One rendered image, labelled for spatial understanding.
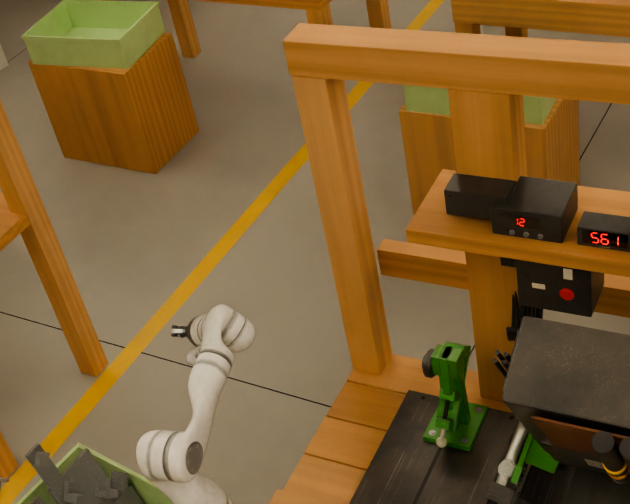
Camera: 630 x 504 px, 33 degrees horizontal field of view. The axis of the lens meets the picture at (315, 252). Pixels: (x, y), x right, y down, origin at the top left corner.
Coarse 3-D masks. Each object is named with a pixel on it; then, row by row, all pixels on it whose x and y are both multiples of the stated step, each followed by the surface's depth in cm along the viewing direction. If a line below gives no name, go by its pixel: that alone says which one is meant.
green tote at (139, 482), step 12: (72, 456) 287; (96, 456) 284; (60, 468) 284; (108, 468) 284; (120, 468) 279; (132, 480) 279; (144, 480) 274; (36, 492) 279; (48, 492) 283; (144, 492) 279; (156, 492) 274
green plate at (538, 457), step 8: (528, 440) 231; (528, 448) 233; (536, 448) 233; (520, 456) 236; (528, 456) 236; (536, 456) 235; (544, 456) 234; (520, 464) 237; (536, 464) 237; (544, 464) 236; (552, 464) 234; (552, 472) 236
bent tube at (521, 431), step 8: (520, 424) 251; (520, 432) 251; (528, 432) 252; (512, 440) 252; (520, 440) 251; (512, 448) 251; (520, 448) 251; (512, 456) 251; (496, 480) 252; (504, 480) 251
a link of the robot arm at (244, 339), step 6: (204, 318) 223; (246, 318) 214; (246, 324) 213; (252, 324) 214; (198, 330) 224; (240, 330) 212; (246, 330) 212; (252, 330) 213; (240, 336) 211; (246, 336) 212; (252, 336) 213; (234, 342) 212; (240, 342) 212; (246, 342) 212; (234, 348) 213; (240, 348) 213
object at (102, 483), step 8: (72, 480) 270; (96, 480) 276; (104, 480) 276; (64, 488) 268; (72, 488) 268; (96, 488) 276; (104, 488) 276; (64, 496) 268; (72, 496) 266; (80, 496) 266; (104, 496) 274; (112, 496) 273
